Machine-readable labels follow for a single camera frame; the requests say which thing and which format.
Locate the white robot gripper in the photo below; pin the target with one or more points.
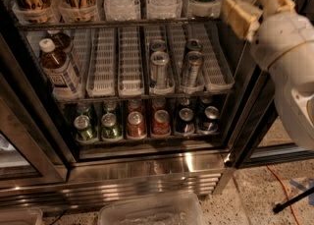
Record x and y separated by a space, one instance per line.
282 37

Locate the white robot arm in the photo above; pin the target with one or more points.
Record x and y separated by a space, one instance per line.
293 76

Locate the front silver slim can right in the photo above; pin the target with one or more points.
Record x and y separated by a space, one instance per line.
192 63

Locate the rear blue can right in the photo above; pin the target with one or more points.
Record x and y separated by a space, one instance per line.
205 101

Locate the blue can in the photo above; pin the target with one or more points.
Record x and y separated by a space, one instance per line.
209 120
183 102
184 124
205 101

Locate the rear silver slim can left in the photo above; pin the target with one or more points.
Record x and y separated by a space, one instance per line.
157 45

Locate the rear blue can left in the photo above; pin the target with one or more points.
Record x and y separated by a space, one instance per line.
183 102

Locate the front silver slim can left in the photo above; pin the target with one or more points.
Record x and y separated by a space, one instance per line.
159 62

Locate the front blue can right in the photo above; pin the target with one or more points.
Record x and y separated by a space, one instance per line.
209 120

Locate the front blue can left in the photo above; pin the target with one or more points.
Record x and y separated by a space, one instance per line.
184 124

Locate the rear red can right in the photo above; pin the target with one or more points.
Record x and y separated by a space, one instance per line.
158 104

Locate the red can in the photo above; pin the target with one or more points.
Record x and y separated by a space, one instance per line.
158 104
161 123
135 105
136 125

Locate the front red can right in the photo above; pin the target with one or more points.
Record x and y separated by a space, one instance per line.
161 123

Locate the rear red can left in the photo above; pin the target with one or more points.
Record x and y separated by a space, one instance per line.
135 105

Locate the stainless steel fridge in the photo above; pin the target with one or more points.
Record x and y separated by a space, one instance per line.
44 164

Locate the front red can left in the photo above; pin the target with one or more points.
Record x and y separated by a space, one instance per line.
136 125

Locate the rear green can right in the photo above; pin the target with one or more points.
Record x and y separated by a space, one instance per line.
110 106

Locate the front green can right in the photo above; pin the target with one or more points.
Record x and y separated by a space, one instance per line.
110 128

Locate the rear green can left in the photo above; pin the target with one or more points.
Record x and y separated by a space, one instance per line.
87 109

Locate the front green can left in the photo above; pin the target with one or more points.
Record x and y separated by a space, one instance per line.
85 129

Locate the empty white tray right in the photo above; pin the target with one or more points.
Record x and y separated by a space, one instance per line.
216 72

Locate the empty white tray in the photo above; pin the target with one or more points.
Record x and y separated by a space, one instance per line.
216 72
101 74
130 72

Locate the empty white tray middle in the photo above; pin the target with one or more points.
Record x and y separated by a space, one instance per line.
130 72

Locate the empty white tray left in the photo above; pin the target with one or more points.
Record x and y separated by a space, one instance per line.
101 74

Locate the rear brown tea bottle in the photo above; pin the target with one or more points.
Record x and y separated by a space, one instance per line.
65 43

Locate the black stand leg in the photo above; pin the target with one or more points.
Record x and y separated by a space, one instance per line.
281 206

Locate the brown tea bottle white cap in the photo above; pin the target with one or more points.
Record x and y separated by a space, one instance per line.
59 69

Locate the clear plastic bin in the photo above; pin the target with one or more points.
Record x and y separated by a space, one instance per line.
164 209

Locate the clear bin corner left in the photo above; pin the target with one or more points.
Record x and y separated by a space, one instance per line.
22 217

